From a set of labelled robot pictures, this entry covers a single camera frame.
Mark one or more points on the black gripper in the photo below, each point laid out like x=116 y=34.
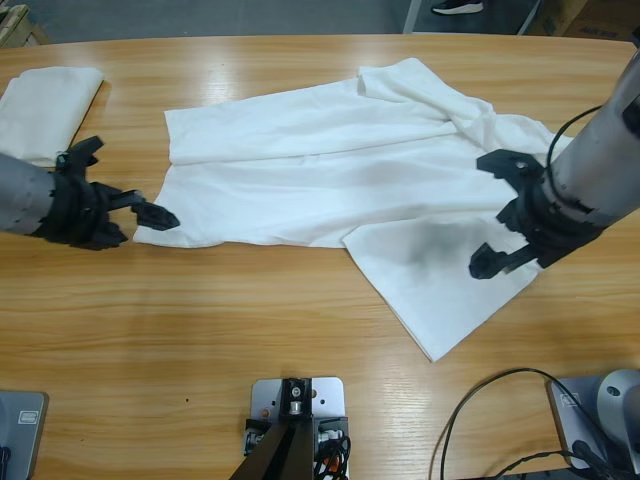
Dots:
x=75 y=215
x=555 y=230

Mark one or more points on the white t-shirt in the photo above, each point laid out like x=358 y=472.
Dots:
x=310 y=190

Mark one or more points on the folded white cloth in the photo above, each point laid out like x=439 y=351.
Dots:
x=45 y=105

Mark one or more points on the wooden pallet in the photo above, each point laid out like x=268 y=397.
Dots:
x=20 y=27

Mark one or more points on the grey metal leg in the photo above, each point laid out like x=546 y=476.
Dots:
x=530 y=17

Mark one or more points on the black sneaker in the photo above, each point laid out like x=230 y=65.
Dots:
x=457 y=6

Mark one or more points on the white metal leg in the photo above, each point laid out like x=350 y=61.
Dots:
x=414 y=15

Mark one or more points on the cardboard box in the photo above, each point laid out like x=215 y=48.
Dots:
x=590 y=15

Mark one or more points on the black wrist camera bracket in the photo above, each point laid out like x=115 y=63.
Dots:
x=80 y=152
x=510 y=165

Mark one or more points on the grey base plate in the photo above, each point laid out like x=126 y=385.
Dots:
x=25 y=435
x=567 y=405

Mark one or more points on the white mount block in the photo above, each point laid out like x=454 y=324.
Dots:
x=330 y=400

